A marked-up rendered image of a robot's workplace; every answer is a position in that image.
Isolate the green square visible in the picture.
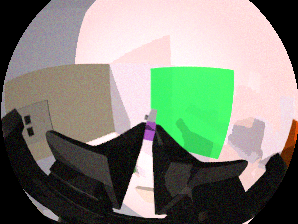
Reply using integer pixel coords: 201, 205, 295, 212
150, 65, 234, 160

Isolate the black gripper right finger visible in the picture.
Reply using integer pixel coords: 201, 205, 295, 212
152, 124, 249, 214

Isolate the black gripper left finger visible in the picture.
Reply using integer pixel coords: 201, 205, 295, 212
45, 121, 146, 210

